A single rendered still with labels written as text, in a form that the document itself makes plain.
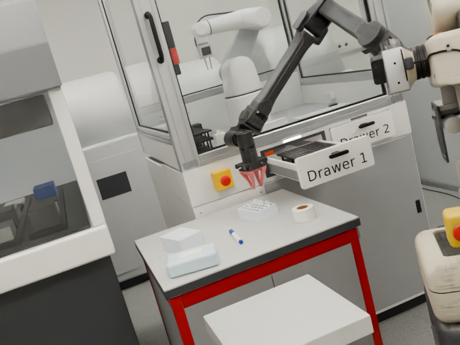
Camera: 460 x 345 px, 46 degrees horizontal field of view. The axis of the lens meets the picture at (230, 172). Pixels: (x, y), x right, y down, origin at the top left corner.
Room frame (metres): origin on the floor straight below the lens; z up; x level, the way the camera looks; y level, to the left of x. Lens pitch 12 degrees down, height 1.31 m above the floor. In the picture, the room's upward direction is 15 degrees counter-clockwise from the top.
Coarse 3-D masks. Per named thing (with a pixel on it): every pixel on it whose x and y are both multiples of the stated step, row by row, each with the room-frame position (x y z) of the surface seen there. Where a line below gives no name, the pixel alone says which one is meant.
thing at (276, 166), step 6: (288, 150) 2.18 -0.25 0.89; (270, 156) 2.16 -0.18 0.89; (276, 156) 2.16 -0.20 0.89; (270, 162) 2.10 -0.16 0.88; (276, 162) 2.05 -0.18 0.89; (282, 162) 1.98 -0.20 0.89; (288, 162) 1.95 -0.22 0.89; (270, 168) 2.11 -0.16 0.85; (276, 168) 2.06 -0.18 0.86; (282, 168) 1.99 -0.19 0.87; (288, 168) 1.94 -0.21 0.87; (294, 168) 1.89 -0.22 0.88; (276, 174) 2.08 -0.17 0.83; (282, 174) 2.01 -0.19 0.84; (288, 174) 1.95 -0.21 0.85; (294, 174) 1.89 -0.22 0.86
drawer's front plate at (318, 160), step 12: (348, 144) 1.86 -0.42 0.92; (360, 144) 1.87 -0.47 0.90; (312, 156) 1.82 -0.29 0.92; (324, 156) 1.83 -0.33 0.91; (348, 156) 1.86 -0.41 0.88; (360, 156) 1.87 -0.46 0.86; (372, 156) 1.88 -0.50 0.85; (300, 168) 1.81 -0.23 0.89; (312, 168) 1.82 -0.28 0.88; (336, 168) 1.84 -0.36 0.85; (348, 168) 1.85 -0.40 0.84; (360, 168) 1.87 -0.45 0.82; (300, 180) 1.81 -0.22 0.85; (324, 180) 1.83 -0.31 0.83
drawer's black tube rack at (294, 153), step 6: (306, 144) 2.16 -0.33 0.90; (312, 144) 2.13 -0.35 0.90; (318, 144) 2.10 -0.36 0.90; (324, 144) 2.06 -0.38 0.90; (330, 144) 2.04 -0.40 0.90; (336, 144) 2.01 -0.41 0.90; (294, 150) 2.12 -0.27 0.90; (300, 150) 2.09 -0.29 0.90; (306, 150) 2.06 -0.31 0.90; (312, 150) 2.02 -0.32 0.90; (318, 150) 1.99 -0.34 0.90; (282, 156) 2.07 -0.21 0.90; (288, 156) 2.03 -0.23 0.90; (294, 156) 2.00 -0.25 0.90; (300, 156) 1.97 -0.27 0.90; (294, 162) 2.03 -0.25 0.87
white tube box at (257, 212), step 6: (252, 204) 1.88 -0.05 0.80; (258, 204) 1.86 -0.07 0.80; (264, 204) 1.84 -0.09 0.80; (270, 204) 1.82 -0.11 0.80; (240, 210) 1.85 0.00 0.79; (246, 210) 1.82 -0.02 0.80; (252, 210) 1.80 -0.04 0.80; (258, 210) 1.79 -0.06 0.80; (264, 210) 1.78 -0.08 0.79; (270, 210) 1.79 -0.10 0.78; (276, 210) 1.80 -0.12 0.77; (240, 216) 1.86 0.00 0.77; (246, 216) 1.83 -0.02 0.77; (252, 216) 1.80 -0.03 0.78; (258, 216) 1.77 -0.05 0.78; (264, 216) 1.78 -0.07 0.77; (270, 216) 1.79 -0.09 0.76
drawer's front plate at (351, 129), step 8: (384, 112) 2.27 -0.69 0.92; (360, 120) 2.23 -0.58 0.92; (368, 120) 2.24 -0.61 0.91; (376, 120) 2.25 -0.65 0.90; (384, 120) 2.26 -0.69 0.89; (392, 120) 2.27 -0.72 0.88; (336, 128) 2.20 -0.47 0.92; (344, 128) 2.21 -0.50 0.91; (352, 128) 2.22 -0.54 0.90; (368, 128) 2.24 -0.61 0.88; (376, 128) 2.25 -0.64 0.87; (384, 128) 2.26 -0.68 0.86; (392, 128) 2.27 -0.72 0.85; (336, 136) 2.20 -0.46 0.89; (344, 136) 2.21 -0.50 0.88; (352, 136) 2.22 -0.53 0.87; (360, 136) 2.23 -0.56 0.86; (376, 136) 2.25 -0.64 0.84; (384, 136) 2.26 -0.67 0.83
